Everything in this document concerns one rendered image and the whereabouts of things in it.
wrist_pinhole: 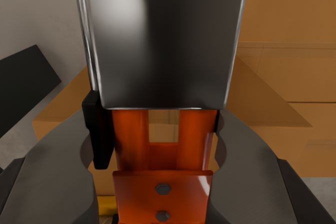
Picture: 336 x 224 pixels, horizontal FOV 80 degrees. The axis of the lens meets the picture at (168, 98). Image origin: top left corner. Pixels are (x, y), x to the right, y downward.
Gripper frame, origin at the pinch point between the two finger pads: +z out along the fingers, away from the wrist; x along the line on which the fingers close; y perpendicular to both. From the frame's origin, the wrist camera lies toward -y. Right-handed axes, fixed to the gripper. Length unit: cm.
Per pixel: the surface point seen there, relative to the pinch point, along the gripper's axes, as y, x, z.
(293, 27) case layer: 2, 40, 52
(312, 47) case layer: 8, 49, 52
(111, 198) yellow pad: 25.0, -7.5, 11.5
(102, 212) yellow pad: 26.7, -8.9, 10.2
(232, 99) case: 10.1, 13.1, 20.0
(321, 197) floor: 159, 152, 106
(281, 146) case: 13.8, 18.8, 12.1
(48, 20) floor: 11, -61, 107
